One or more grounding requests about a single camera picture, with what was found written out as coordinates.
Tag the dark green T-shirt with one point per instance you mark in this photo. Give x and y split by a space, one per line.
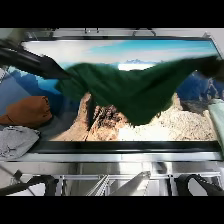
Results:
133 86

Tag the pale green garment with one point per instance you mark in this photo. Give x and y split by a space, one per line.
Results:
218 123

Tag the silver frame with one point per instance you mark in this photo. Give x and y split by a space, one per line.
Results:
100 157

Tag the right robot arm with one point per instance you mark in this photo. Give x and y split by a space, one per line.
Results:
213 68

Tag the brown garment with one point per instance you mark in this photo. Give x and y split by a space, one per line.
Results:
28 111

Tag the grey garment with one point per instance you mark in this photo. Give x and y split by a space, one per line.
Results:
16 141

